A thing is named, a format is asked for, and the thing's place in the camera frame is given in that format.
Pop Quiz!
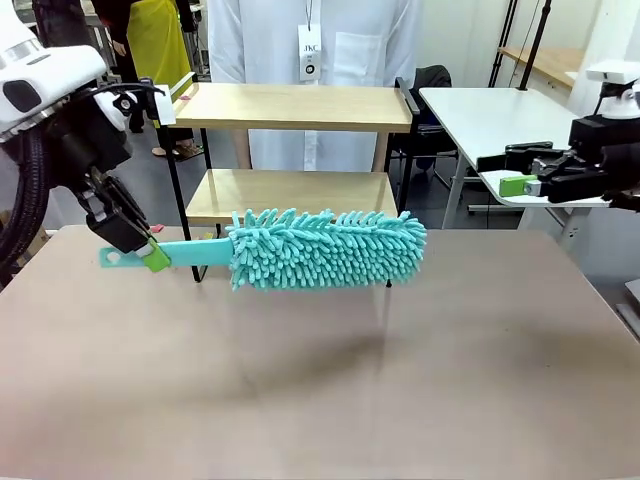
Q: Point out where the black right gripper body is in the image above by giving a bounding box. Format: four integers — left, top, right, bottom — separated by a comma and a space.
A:
598, 143, 640, 195

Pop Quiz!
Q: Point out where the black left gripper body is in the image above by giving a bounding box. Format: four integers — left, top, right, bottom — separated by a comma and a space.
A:
47, 92, 135, 194

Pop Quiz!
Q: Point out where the teal microfiber duster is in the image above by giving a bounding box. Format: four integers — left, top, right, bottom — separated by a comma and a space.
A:
98, 208, 429, 293

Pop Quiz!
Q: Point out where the two-tier wooden black-framed shelf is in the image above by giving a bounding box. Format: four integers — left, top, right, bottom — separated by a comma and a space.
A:
158, 71, 425, 290

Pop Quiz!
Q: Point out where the white table with grey legs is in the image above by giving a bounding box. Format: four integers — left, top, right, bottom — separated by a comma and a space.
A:
418, 87, 640, 246

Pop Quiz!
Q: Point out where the wooden desk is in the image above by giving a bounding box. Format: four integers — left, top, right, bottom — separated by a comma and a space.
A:
498, 46, 586, 91

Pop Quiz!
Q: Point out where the black stand pole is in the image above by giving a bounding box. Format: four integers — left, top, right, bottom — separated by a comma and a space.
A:
518, 0, 554, 92

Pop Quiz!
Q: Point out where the black chair with jacket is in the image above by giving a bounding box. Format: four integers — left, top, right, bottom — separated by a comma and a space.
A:
384, 63, 474, 201

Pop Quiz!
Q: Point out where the black tripod pole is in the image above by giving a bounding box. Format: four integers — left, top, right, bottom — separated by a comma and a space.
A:
489, 0, 519, 89

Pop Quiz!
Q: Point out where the person in dark clothes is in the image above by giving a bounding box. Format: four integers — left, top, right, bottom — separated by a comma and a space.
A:
30, 0, 104, 51

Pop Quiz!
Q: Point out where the person in yellow apron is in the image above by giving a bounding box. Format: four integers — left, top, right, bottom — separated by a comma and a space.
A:
97, 0, 209, 161

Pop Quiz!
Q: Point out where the person in white coat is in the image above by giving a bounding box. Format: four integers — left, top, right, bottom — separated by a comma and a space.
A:
207, 0, 421, 174

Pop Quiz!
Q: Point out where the white name badge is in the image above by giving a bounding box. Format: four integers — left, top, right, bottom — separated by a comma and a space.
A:
297, 24, 322, 82

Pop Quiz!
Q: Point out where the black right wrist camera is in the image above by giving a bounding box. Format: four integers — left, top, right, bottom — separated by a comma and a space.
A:
568, 115, 609, 152

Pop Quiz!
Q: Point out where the black corrugated cable hose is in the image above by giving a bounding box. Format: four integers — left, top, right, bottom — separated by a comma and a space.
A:
0, 127, 52, 281

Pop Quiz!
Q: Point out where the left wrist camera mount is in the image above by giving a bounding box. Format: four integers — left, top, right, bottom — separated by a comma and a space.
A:
94, 82, 177, 134

